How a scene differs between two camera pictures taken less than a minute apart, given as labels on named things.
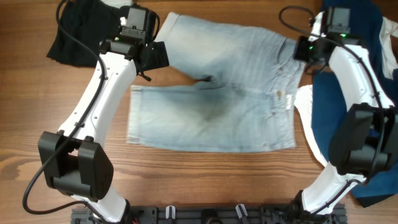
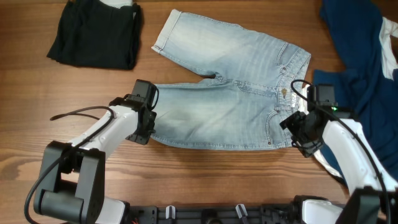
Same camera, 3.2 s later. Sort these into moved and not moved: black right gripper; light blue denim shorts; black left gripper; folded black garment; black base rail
Moved: black right gripper; black left gripper
Not moved: black base rail; light blue denim shorts; folded black garment
